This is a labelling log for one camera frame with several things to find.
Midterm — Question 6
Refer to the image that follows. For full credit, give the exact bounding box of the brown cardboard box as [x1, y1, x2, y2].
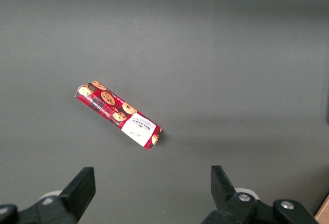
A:
[315, 194, 329, 224]

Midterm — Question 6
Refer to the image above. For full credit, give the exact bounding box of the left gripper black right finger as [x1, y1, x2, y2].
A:
[203, 165, 319, 224]

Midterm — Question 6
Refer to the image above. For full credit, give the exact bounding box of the red tartan cookie box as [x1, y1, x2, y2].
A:
[74, 80, 163, 151]

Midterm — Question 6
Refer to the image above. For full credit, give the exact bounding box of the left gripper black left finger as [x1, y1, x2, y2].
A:
[0, 166, 96, 224]

